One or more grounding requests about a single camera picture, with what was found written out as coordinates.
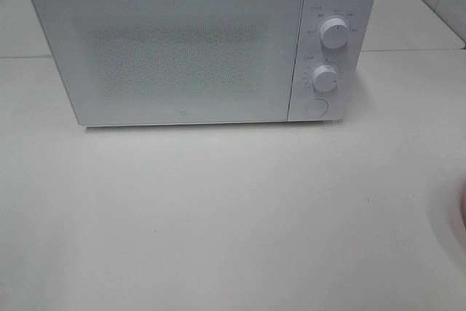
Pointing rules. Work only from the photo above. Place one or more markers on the white control knob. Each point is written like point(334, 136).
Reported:
point(334, 32)
point(324, 78)

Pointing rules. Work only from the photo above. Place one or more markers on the pink round plate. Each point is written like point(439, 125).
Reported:
point(462, 206)

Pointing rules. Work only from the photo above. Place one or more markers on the round white door button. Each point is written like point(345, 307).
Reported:
point(317, 108)

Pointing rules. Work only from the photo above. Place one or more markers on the white microwave door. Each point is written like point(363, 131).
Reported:
point(166, 62)

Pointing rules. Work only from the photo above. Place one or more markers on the upper white control knob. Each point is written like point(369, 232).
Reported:
point(334, 32)

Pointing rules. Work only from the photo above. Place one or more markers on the lower white control knob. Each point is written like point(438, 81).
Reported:
point(324, 78)

